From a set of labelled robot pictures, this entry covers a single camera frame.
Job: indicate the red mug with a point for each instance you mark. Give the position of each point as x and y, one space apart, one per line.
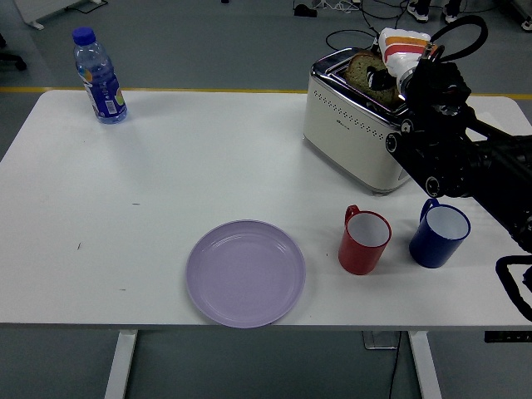
357 257

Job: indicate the black power adapter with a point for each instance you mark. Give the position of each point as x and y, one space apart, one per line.
305 11

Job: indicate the grey furniture base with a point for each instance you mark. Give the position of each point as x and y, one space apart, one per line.
525 21

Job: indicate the black table control panel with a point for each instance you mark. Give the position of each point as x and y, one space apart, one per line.
507 336

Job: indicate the white furniture foot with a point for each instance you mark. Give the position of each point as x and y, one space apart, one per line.
37 10

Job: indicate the clear plastic bracket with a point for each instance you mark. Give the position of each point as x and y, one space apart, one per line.
378 341

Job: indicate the slice of toast bread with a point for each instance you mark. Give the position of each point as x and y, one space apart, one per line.
357 72

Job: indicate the purple round plate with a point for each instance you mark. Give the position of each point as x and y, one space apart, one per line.
245 274

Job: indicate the black office chair base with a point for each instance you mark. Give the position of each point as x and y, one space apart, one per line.
12 58

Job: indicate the cream and chrome toaster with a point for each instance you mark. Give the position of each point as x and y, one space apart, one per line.
353 141

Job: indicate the water bottle with blue cap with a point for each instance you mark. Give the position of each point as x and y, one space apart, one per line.
101 83

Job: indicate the white table leg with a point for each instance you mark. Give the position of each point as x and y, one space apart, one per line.
426 365
120 365

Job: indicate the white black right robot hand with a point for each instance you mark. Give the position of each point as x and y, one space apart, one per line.
401 50

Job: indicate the person's black white shoe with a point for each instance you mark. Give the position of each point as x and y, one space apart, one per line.
417 12
451 14

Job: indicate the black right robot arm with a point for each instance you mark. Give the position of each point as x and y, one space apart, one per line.
436 137

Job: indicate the blue mug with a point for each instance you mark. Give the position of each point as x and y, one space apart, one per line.
430 249

